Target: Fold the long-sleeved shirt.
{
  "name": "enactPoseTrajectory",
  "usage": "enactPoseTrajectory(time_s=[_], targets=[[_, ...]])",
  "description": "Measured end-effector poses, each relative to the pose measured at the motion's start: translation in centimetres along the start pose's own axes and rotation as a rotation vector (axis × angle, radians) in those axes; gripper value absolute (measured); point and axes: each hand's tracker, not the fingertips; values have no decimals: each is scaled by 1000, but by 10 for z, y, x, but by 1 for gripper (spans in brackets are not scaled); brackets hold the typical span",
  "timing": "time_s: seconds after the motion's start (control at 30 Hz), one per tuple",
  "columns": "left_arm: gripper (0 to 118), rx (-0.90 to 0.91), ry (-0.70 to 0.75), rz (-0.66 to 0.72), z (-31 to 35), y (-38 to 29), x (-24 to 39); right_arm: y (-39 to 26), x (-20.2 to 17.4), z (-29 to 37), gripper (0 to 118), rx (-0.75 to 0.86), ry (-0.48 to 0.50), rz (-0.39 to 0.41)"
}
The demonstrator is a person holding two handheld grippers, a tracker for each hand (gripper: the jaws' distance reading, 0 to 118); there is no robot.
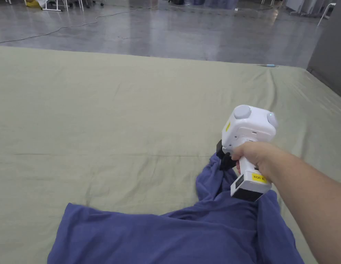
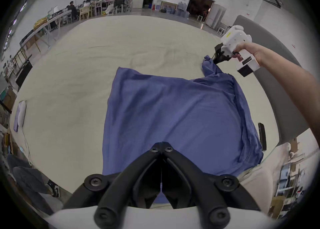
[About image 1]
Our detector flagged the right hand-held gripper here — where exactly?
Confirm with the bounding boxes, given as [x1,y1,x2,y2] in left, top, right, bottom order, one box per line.
[215,104,279,202]

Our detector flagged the dark blue shirt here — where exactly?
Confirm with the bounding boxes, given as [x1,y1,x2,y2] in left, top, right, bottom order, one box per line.
[47,153,306,264]

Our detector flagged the person's right forearm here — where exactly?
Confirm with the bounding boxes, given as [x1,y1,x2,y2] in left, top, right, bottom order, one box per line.
[269,150,341,264]

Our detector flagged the person's right hand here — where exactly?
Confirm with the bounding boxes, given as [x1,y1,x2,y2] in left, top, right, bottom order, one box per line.
[231,142,283,184]

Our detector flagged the bed with pale green sheet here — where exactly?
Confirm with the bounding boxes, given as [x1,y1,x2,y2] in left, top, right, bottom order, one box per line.
[0,45,341,264]

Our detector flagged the white chair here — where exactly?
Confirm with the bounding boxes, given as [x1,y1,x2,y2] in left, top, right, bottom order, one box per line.
[317,2,337,27]

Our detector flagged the white-legged table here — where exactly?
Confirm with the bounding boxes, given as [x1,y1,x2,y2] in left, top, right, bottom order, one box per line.
[41,0,85,12]

